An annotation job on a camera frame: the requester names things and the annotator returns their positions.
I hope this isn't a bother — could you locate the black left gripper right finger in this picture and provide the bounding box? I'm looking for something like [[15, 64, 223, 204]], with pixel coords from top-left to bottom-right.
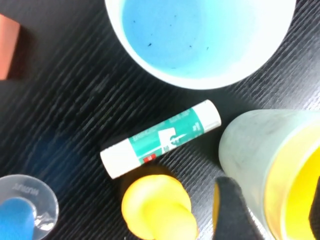
[[308, 199, 320, 240]]

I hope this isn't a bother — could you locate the green white glue stick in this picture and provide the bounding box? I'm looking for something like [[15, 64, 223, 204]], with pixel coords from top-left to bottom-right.
[[99, 99, 222, 180]]

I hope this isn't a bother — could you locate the yellow plastic cup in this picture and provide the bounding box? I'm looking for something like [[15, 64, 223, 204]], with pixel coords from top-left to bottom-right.
[[264, 124, 320, 240]]

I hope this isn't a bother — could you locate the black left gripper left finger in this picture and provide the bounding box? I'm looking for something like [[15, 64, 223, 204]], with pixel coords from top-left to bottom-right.
[[214, 176, 267, 240]]

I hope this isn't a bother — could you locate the green plastic cup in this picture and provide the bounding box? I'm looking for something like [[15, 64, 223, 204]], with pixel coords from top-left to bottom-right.
[[218, 109, 320, 240]]

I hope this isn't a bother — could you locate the yellow rubber duck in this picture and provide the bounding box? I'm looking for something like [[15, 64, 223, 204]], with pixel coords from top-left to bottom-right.
[[121, 166, 200, 240]]

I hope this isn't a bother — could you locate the light blue plastic cup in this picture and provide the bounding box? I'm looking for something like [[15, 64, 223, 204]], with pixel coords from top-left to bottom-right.
[[104, 0, 297, 90]]

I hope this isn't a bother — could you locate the orange cube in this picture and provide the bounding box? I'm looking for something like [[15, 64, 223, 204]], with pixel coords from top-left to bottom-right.
[[0, 13, 21, 81]]

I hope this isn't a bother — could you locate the blue paper-wrapped clear measuring glass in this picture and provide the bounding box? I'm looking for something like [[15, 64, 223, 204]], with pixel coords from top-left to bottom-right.
[[0, 174, 60, 240]]

